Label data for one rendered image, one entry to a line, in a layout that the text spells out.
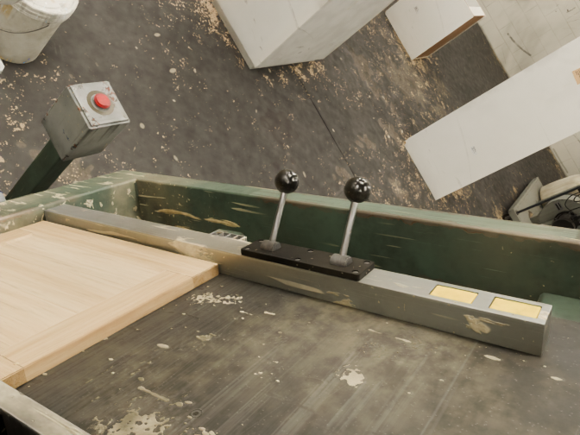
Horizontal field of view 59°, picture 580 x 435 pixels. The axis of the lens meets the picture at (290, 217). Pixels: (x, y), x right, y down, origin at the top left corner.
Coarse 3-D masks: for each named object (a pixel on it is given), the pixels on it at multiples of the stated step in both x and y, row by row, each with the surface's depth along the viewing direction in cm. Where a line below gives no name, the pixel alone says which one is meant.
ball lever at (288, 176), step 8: (280, 176) 77; (288, 176) 77; (296, 176) 77; (280, 184) 77; (288, 184) 77; (296, 184) 77; (288, 192) 78; (280, 200) 78; (280, 208) 77; (280, 216) 77; (272, 232) 77; (264, 240) 77; (272, 240) 77; (264, 248) 76; (272, 248) 76
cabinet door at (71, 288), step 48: (0, 240) 97; (48, 240) 96; (96, 240) 94; (0, 288) 77; (48, 288) 76; (96, 288) 75; (144, 288) 73; (192, 288) 76; (0, 336) 63; (48, 336) 62; (96, 336) 63
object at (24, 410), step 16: (0, 384) 44; (0, 400) 42; (16, 400) 42; (32, 400) 42; (0, 416) 41; (16, 416) 40; (32, 416) 40; (48, 416) 40; (0, 432) 42; (16, 432) 41; (32, 432) 39; (48, 432) 38; (64, 432) 38; (80, 432) 38
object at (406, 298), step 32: (64, 224) 104; (96, 224) 97; (128, 224) 95; (160, 224) 94; (192, 256) 84; (224, 256) 80; (288, 288) 74; (320, 288) 71; (352, 288) 68; (384, 288) 65; (416, 288) 64; (416, 320) 64; (448, 320) 61; (480, 320) 59; (512, 320) 57; (544, 320) 55
